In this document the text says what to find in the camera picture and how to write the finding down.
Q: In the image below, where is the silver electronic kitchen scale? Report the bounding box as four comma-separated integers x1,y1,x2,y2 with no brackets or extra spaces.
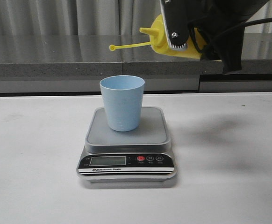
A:
77,107,177,182

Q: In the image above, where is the black cable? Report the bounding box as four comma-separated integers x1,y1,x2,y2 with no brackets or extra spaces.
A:
187,14,272,55

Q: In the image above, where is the yellow squeeze bottle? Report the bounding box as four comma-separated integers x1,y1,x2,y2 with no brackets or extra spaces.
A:
109,15,203,59

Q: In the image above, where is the light blue plastic cup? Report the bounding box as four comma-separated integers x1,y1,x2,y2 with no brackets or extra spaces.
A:
100,75,145,132

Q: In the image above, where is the grey stone counter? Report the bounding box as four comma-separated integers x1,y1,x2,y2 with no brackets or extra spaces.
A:
0,33,272,95

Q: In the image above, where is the black covered gripper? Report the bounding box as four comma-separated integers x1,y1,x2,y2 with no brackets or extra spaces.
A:
160,0,267,74

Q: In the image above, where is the grey curtain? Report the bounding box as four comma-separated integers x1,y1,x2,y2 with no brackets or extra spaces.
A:
0,0,272,36

